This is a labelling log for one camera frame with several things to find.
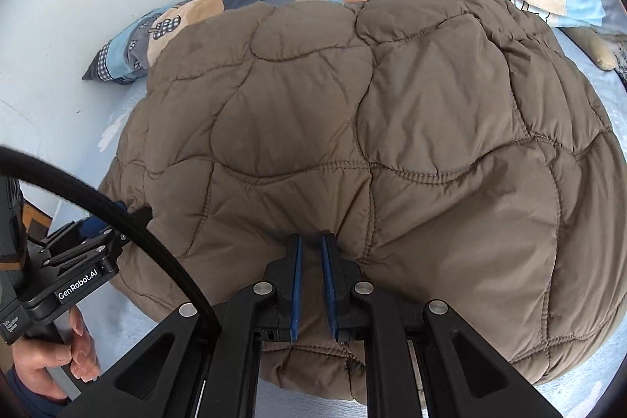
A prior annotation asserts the brown puffer hooded jacket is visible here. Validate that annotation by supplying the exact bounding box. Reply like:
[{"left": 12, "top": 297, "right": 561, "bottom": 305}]
[{"left": 100, "top": 0, "right": 626, "bottom": 401}]

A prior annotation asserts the left forearm blue sleeve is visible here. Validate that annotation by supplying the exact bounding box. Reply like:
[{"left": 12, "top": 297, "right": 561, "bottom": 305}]
[{"left": 5, "top": 368, "right": 71, "bottom": 418}]

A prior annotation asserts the person's left hand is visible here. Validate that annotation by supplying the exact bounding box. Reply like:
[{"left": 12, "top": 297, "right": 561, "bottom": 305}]
[{"left": 12, "top": 307, "right": 101, "bottom": 402}]

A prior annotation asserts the light blue cloud bedsheet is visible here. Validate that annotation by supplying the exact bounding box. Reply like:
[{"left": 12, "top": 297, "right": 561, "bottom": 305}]
[{"left": 87, "top": 30, "right": 626, "bottom": 417}]

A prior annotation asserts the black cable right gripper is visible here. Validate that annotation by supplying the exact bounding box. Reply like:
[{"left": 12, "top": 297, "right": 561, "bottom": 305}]
[{"left": 0, "top": 145, "right": 222, "bottom": 341}]

